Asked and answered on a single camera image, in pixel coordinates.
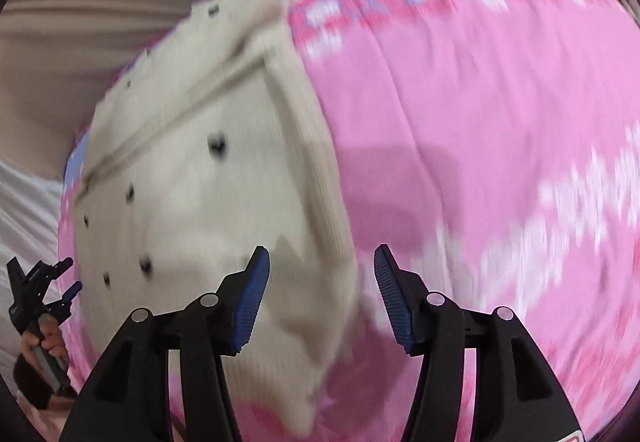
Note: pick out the cream heart-print knit garment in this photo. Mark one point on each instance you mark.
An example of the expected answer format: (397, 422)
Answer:
(200, 202)

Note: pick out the person's left hand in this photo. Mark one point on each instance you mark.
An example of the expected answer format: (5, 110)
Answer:
(47, 342)

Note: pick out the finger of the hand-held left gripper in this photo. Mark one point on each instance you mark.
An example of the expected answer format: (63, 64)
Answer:
(52, 269)
(67, 297)

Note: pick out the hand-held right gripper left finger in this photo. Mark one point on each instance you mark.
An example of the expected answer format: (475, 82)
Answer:
(251, 294)

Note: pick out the white cloth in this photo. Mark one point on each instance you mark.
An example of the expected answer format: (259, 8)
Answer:
(27, 217)

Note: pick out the pink floral blanket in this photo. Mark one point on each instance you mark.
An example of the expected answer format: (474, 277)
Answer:
(450, 146)

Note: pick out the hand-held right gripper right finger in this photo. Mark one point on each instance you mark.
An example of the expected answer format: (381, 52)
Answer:
(392, 299)

